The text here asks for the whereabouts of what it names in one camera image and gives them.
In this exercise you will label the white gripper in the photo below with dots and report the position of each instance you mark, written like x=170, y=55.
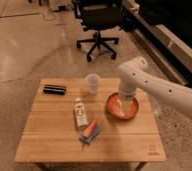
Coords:
x=126, y=97

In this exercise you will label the black office chair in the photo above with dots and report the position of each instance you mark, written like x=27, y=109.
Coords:
x=98, y=15

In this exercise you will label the clear plastic cup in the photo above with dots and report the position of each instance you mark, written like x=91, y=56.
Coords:
x=93, y=82

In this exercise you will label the orange carrot toy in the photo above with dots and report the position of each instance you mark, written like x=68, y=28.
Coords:
x=88, y=131

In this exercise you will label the white lotion bottle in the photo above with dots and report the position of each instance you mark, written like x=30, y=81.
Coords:
x=80, y=113

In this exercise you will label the orange ceramic bowl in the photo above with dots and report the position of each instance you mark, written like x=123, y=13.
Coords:
x=116, y=109

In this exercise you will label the black rectangular case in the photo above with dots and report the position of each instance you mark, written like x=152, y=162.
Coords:
x=53, y=89

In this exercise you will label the wooden folding table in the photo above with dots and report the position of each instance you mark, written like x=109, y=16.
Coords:
x=51, y=135

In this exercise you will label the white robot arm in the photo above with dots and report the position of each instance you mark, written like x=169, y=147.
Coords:
x=133, y=75

